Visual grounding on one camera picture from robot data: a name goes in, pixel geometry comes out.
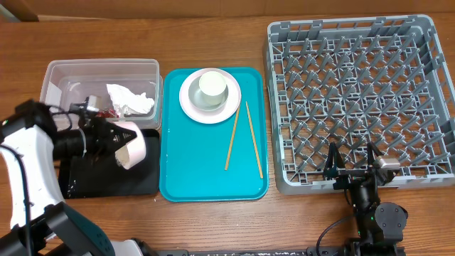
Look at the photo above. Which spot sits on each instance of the red snack wrapper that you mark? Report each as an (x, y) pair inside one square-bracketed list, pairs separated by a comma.
[(108, 114)]

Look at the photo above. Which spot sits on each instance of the white napkin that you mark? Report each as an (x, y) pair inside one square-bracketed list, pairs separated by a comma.
[(125, 102)]

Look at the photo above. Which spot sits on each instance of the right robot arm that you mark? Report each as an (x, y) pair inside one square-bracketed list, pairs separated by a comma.
[(380, 225)]

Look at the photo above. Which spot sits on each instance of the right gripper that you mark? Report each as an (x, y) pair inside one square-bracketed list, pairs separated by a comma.
[(348, 177)]

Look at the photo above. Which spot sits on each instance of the teal serving tray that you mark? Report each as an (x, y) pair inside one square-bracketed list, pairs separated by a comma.
[(193, 154)]

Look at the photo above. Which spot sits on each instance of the wooden chopstick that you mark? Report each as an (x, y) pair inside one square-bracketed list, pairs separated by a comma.
[(232, 139), (254, 141)]

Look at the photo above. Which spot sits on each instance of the clear plastic storage bin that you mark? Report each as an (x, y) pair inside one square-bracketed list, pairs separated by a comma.
[(72, 81)]

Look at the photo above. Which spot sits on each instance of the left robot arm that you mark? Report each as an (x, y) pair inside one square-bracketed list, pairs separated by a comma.
[(32, 139)]

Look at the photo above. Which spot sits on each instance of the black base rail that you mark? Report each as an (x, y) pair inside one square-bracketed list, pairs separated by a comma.
[(310, 251)]

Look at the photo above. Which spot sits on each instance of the pink bowl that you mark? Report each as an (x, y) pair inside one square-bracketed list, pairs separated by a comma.
[(134, 151)]

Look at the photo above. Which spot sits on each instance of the grey shallow bowl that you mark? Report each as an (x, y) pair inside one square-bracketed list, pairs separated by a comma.
[(197, 99)]

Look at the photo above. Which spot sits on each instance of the grey dishwasher rack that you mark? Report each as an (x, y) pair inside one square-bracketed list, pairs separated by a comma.
[(351, 81)]

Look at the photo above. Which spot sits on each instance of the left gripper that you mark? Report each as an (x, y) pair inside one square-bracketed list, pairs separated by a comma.
[(107, 141)]

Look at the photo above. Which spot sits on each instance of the white round plate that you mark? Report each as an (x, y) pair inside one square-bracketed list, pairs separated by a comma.
[(233, 99)]

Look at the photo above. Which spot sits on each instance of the black plastic tray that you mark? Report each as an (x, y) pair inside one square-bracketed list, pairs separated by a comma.
[(82, 178)]

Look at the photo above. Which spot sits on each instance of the pale green paper cup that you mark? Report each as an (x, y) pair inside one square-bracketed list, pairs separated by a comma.
[(212, 85)]

